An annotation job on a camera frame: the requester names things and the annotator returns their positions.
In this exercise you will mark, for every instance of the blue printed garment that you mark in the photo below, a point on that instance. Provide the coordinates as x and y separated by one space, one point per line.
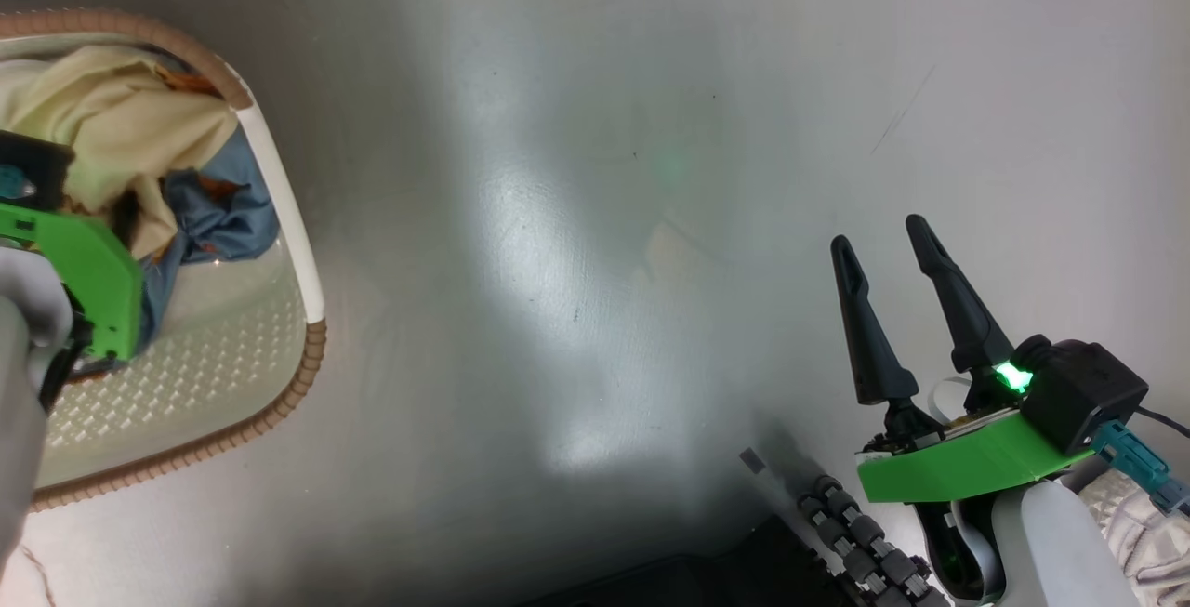
232 217

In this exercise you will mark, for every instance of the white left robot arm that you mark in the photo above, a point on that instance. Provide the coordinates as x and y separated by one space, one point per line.
19 384

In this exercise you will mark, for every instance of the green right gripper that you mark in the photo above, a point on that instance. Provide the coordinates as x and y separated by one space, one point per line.
967 463

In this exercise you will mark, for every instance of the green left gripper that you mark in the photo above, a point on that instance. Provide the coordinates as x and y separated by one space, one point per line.
93 263

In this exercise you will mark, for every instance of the cream perforated laundry basket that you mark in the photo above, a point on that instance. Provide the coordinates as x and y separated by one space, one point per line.
186 375

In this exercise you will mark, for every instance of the cream garment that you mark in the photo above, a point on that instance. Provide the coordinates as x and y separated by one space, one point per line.
102 114

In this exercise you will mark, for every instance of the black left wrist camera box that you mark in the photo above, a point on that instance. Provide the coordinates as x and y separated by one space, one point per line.
37 165

